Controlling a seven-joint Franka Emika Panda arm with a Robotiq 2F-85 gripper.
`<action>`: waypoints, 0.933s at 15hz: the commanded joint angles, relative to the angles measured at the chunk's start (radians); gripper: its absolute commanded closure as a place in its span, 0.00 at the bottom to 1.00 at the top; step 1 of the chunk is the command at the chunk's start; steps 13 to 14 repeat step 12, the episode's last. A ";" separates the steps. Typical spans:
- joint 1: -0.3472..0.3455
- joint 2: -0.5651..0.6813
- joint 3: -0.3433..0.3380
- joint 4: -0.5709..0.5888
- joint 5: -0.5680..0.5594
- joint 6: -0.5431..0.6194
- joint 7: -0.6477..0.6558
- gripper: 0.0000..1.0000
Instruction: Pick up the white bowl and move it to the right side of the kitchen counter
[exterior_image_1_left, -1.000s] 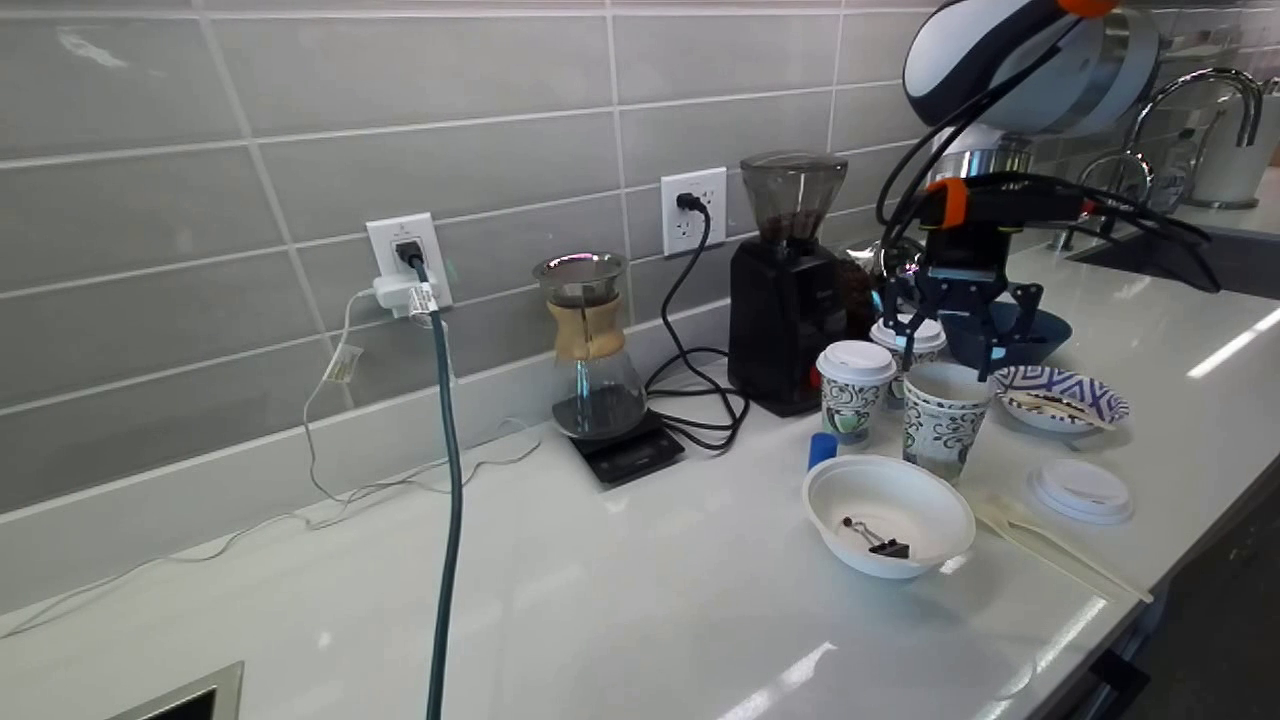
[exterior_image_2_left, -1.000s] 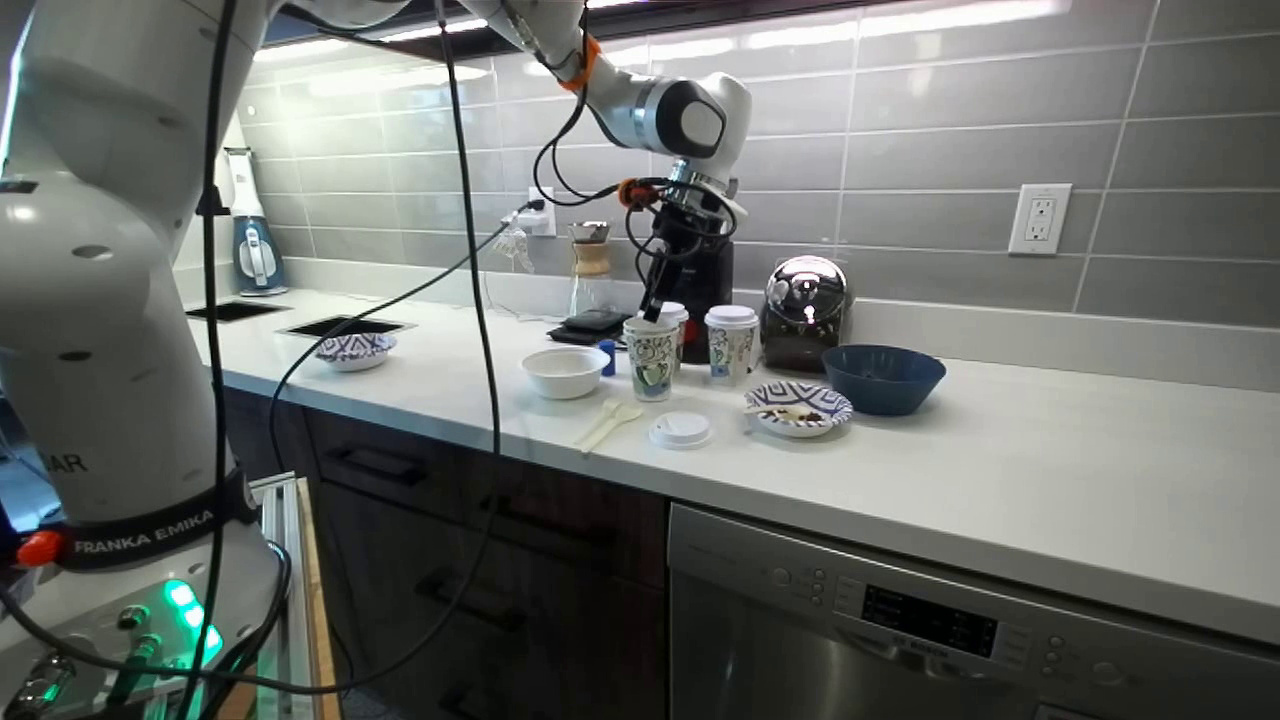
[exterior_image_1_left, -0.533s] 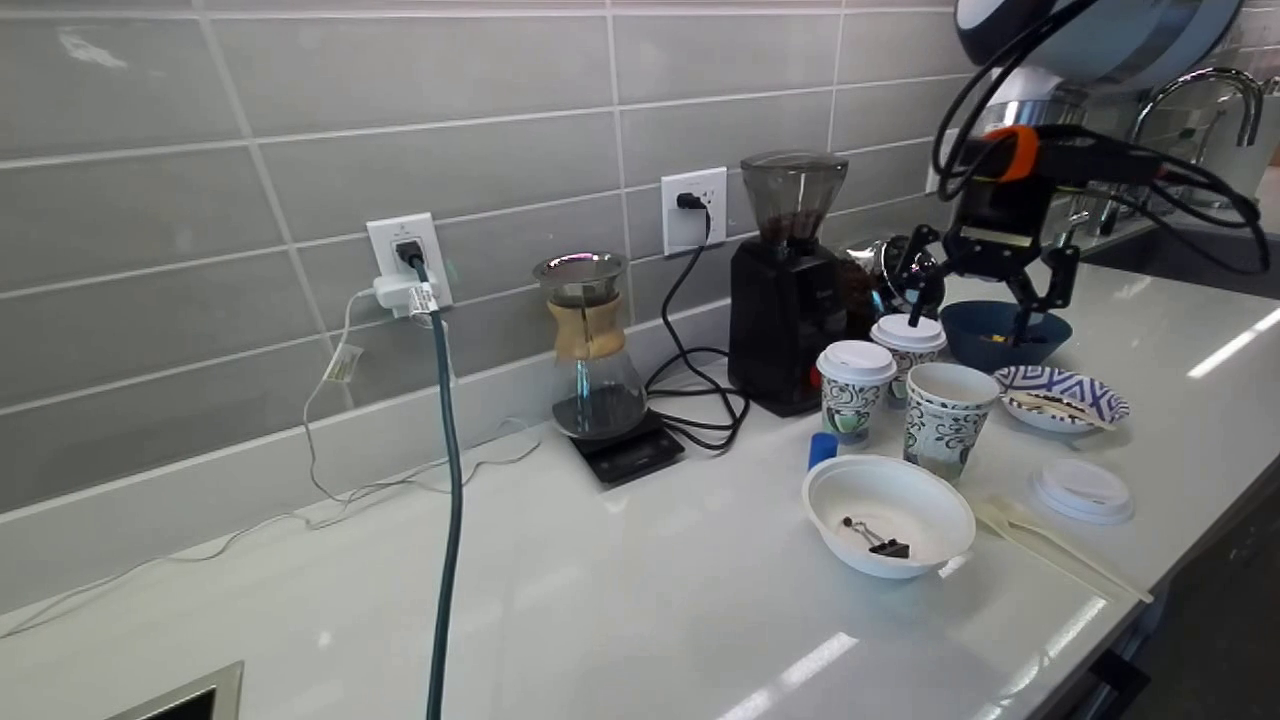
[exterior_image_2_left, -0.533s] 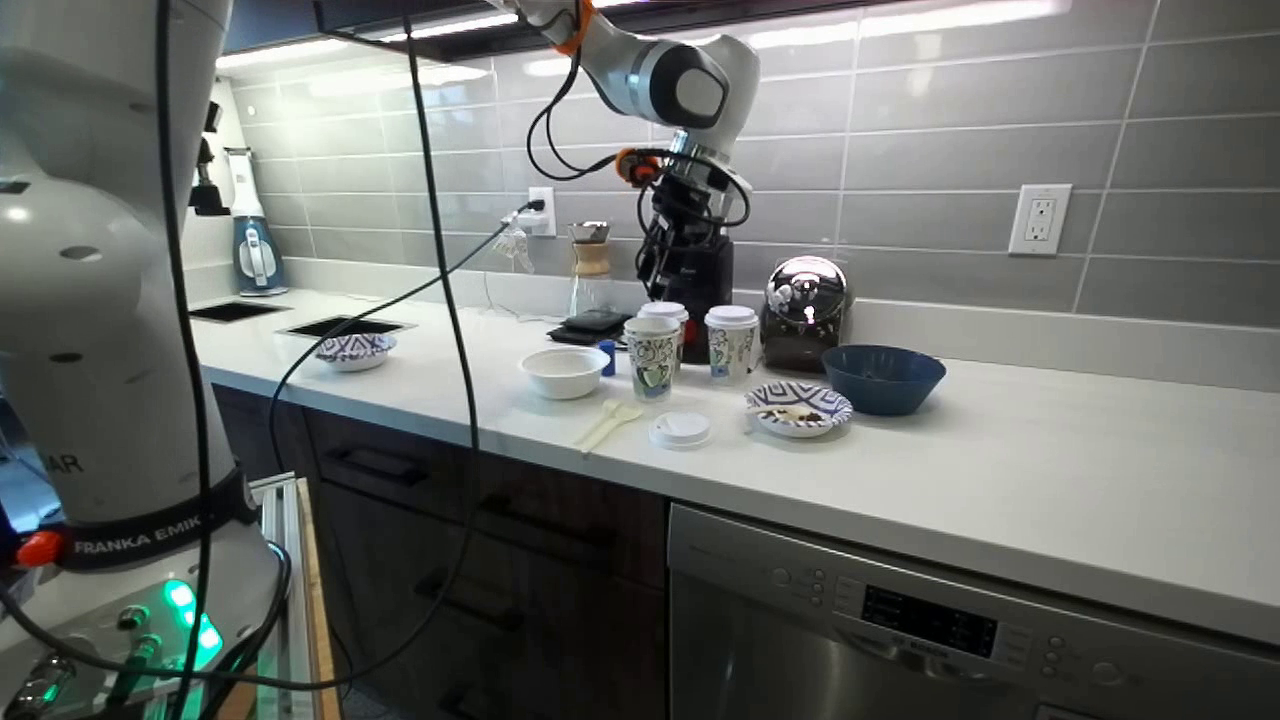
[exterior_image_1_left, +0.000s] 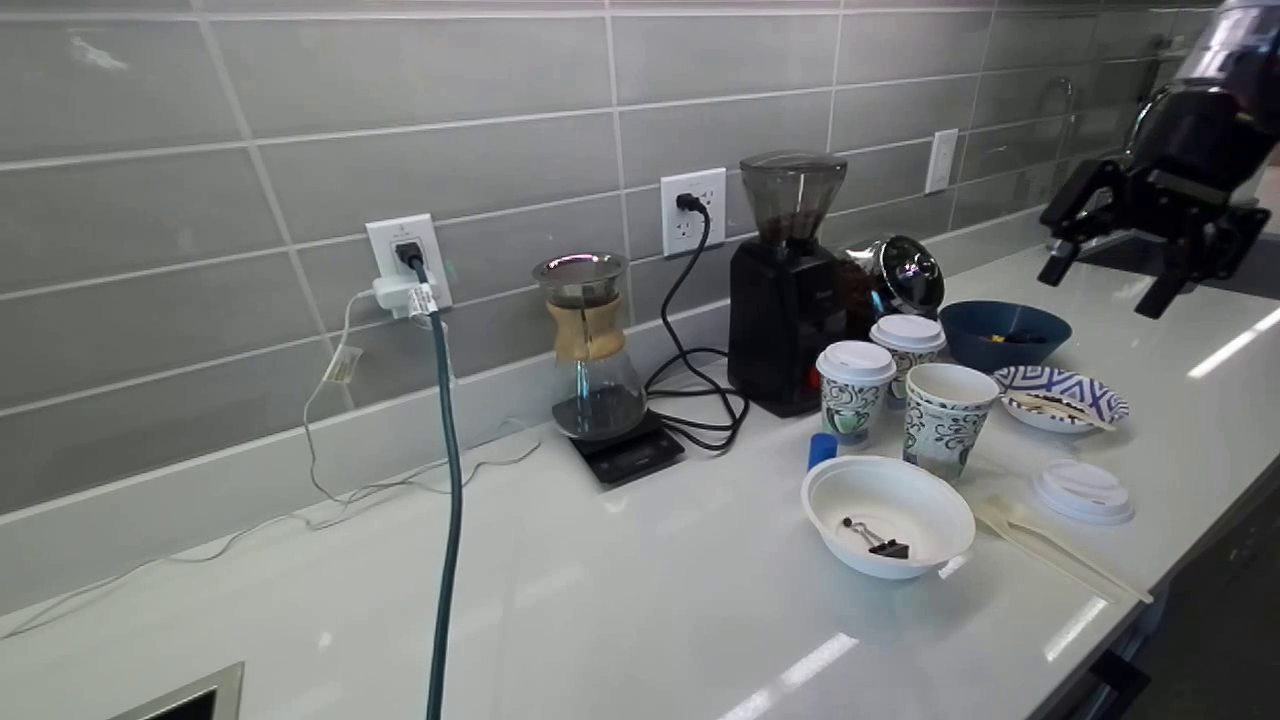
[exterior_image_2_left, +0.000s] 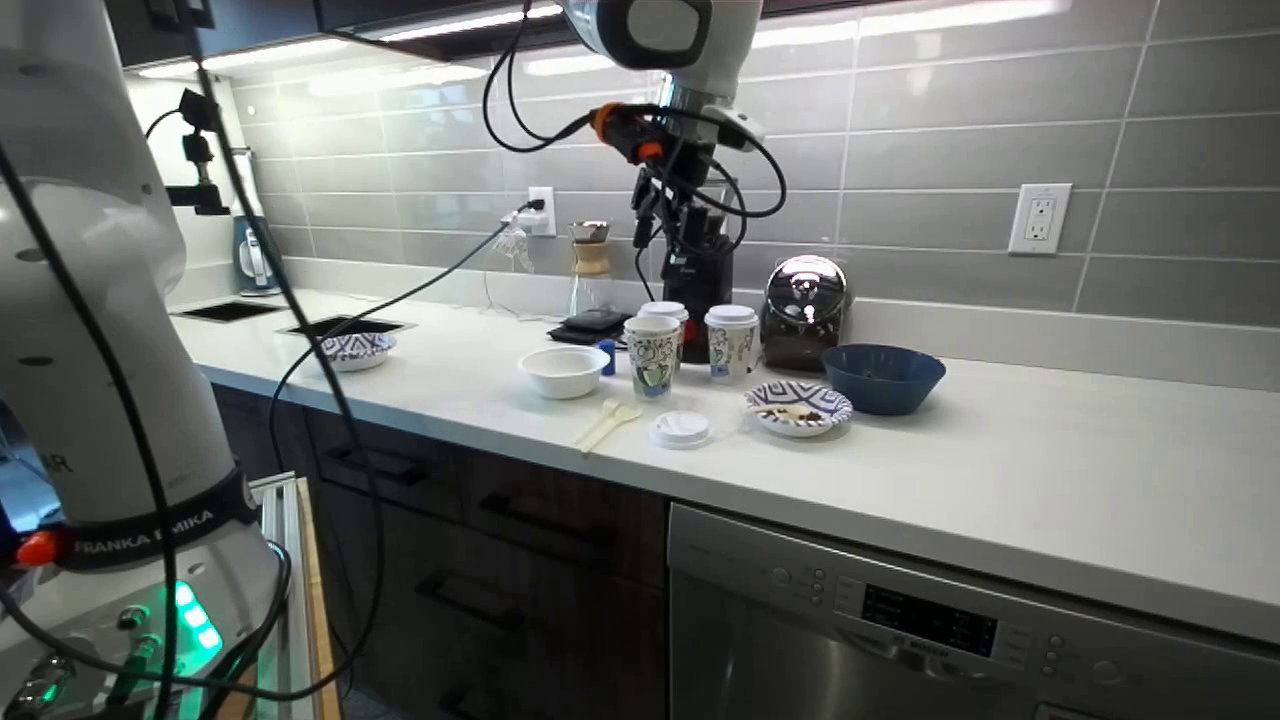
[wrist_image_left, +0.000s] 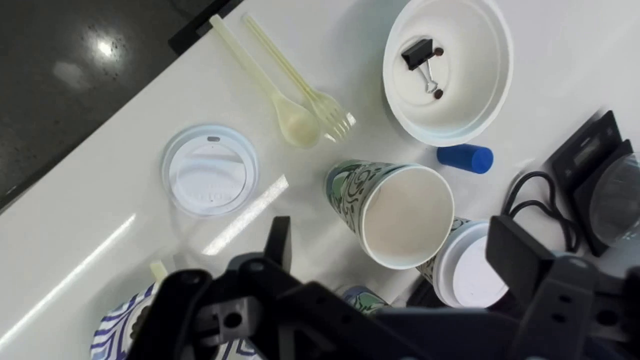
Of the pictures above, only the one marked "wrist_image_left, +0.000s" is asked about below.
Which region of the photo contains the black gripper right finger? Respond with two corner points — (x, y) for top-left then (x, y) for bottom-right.
(485, 214), (604, 360)

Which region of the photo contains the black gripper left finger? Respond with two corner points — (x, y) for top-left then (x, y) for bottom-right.
(125, 214), (317, 360)

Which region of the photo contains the patterned paper cup without lid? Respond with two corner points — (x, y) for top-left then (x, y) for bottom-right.
(324, 157), (458, 271)

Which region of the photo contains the white bowl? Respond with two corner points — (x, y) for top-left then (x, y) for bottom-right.
(380, 0), (517, 150)

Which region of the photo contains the blue patterned plate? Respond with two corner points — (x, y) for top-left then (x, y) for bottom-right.
(89, 278), (269, 360)

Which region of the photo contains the white plastic cup lid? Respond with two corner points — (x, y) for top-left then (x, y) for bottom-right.
(160, 121), (263, 220)

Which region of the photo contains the blue plastic cylinder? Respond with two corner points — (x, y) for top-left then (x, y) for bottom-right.
(434, 142), (496, 177)

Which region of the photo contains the cream plastic spoon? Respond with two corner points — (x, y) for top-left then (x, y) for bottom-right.
(209, 11), (323, 150)

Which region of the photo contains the cream plastic fork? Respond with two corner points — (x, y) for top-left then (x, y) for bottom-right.
(239, 11), (359, 144)

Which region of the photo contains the black binder clip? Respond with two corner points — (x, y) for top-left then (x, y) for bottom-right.
(401, 34), (448, 101)

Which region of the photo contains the dark wood cabinet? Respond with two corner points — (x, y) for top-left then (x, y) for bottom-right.
(168, 0), (246, 55)

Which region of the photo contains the black scale cable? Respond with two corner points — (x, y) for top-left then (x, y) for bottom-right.
(502, 167), (584, 255)

